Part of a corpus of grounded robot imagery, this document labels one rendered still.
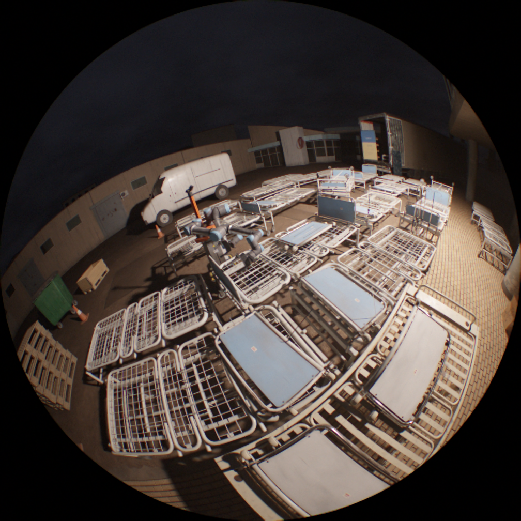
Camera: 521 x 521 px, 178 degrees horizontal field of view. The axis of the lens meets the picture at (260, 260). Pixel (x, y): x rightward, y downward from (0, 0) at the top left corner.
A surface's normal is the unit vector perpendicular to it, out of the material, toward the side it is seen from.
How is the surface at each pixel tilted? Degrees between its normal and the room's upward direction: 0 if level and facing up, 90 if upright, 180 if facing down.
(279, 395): 5
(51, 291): 94
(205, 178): 88
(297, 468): 3
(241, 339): 5
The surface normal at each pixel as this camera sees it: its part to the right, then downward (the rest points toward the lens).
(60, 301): 0.81, 0.24
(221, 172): 0.64, 0.29
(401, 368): -0.15, -0.76
